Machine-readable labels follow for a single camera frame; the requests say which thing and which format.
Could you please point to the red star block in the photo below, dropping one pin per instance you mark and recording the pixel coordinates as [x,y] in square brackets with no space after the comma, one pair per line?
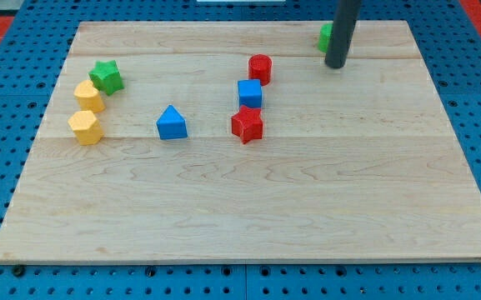
[247,124]

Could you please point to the green star block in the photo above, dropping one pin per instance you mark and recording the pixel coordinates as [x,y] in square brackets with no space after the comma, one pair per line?
[106,77]

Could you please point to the light wooden board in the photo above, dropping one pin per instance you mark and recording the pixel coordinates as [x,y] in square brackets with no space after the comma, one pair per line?
[356,165]

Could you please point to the blue cube block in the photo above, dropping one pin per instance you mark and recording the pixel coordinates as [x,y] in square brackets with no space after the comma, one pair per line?
[250,93]

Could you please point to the blue triangle block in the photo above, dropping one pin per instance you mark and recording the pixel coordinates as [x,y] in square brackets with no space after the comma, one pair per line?
[171,124]

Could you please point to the red cylinder block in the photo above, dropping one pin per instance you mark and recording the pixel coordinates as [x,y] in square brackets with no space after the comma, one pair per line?
[260,67]

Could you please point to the green block behind rod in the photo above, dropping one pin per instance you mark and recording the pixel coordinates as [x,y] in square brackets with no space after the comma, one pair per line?
[324,37]

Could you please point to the yellow hexagon block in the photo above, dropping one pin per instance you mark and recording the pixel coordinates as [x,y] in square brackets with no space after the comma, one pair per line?
[86,127]

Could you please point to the yellow heart block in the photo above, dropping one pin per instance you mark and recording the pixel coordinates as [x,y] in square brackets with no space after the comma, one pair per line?
[88,97]

